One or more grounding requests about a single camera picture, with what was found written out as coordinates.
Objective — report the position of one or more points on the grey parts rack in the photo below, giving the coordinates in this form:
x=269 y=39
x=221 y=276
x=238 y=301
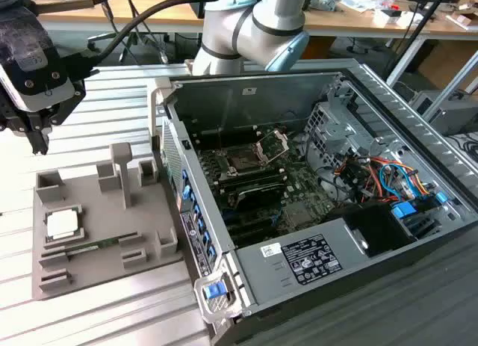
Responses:
x=104 y=219

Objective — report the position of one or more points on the black optical drive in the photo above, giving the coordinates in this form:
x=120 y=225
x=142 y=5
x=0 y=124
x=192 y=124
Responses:
x=319 y=1

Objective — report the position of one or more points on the grey desktop computer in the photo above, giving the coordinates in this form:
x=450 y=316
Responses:
x=455 y=114

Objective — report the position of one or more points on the long wooden desk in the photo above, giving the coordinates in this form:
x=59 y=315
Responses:
x=336 y=21

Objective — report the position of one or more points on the blue drive carrier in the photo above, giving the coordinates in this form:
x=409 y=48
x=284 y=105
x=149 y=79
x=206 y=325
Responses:
x=403 y=210

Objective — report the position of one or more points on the open grey PC case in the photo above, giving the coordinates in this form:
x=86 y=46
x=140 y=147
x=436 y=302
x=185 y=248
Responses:
x=261 y=107

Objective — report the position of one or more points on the office chair base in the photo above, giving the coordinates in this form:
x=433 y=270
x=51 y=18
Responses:
x=94 y=43

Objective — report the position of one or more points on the blue case latch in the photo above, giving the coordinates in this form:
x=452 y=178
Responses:
x=214 y=290

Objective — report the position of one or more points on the black plastic fan shroud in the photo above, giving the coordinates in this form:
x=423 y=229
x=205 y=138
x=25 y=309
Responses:
x=373 y=226

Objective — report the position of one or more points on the black graphics card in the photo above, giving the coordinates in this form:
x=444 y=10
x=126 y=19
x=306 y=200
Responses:
x=261 y=196

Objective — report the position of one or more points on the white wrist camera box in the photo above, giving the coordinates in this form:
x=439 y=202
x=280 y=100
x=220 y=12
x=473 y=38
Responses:
x=45 y=77

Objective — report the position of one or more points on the silver drive cage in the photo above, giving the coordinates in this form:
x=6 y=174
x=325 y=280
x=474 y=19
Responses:
x=336 y=133

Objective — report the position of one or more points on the grey power supply unit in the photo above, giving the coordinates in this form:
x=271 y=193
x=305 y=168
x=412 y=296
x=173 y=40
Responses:
x=261 y=278

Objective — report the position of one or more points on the silver CPU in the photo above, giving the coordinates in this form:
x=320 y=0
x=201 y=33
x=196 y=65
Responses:
x=62 y=224

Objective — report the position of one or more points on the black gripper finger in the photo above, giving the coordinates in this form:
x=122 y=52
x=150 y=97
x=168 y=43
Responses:
x=39 y=142

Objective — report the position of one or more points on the silver chipset heat sink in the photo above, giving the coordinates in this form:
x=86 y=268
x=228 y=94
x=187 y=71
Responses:
x=297 y=215

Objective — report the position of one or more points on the CPU socket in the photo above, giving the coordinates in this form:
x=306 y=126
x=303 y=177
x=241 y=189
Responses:
x=242 y=161

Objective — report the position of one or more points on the black RAM slot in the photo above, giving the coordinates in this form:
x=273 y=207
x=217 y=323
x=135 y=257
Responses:
x=254 y=181
x=250 y=173

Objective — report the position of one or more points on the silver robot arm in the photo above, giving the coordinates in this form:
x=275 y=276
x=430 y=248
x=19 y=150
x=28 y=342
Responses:
x=224 y=32

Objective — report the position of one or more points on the white metal table frame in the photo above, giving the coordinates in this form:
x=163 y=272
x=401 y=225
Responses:
x=408 y=58

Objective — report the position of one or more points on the brown cardboard box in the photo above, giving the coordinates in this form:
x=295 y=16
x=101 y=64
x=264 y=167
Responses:
x=448 y=62

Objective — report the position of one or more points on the green motherboard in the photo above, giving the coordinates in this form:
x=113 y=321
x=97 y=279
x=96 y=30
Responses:
x=298 y=189

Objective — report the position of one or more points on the green RAM stick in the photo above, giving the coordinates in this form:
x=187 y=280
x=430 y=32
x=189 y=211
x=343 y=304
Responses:
x=93 y=246

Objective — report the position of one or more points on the black expansion slot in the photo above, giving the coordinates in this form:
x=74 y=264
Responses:
x=257 y=235
x=246 y=224

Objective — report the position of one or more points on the thin locking lever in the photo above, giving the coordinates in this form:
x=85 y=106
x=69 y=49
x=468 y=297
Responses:
x=220 y=138

